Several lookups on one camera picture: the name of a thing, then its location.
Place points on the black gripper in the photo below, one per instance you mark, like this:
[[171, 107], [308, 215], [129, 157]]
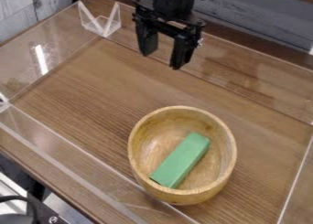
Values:
[[168, 17]]

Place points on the wooden brown bowl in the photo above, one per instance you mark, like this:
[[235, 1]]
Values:
[[157, 134]]

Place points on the green rectangular block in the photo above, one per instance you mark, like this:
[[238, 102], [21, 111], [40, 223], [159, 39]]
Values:
[[179, 164]]

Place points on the clear acrylic corner bracket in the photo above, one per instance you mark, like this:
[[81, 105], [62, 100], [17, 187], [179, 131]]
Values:
[[102, 25]]

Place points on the clear acrylic enclosure walls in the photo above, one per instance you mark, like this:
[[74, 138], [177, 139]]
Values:
[[78, 89]]

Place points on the black table mount bracket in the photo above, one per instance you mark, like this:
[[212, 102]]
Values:
[[46, 214]]

